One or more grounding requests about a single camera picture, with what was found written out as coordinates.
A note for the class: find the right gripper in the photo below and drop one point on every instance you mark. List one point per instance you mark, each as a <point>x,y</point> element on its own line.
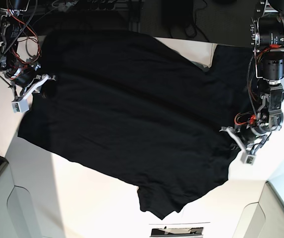
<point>23,79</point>

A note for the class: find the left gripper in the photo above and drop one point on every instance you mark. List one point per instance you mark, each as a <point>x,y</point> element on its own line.
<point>250,138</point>

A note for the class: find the black t-shirt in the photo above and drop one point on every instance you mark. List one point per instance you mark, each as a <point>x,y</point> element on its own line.
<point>128,106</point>

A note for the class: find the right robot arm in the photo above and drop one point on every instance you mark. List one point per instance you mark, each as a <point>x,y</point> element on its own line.
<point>15,18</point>

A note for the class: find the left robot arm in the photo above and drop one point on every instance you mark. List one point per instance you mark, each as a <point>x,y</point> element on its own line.
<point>264,76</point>

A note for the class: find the printed paper sheet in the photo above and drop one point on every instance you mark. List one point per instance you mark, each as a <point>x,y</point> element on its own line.
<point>181,230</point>

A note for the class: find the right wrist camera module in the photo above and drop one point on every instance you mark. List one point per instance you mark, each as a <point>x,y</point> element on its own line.
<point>20,106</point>

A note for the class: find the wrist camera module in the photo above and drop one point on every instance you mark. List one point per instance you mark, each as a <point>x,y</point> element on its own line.
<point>247,158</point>
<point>20,106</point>

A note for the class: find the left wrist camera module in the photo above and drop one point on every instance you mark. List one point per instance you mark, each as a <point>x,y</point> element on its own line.
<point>247,158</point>

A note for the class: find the right white mount panel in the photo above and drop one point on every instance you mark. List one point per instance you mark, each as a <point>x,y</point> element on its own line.
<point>262,219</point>

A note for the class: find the white mount panel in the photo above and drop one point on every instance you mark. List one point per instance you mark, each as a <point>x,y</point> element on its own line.
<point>17,214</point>
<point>262,219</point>

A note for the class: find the left white mount panel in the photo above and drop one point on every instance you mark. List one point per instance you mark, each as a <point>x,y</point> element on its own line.
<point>17,214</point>

